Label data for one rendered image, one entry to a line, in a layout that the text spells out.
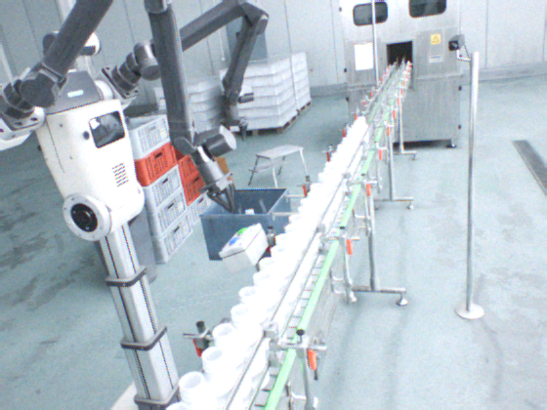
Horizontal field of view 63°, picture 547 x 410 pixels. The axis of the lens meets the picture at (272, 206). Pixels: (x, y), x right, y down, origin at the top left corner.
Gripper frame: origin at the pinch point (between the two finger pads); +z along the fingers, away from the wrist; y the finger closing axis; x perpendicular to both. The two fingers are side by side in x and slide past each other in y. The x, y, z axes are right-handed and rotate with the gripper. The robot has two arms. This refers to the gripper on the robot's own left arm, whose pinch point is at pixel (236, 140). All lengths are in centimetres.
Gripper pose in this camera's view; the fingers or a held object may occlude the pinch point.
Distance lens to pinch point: 192.1
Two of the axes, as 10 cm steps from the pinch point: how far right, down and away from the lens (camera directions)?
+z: 1.5, 9.2, 3.7
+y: -9.4, 0.2, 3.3
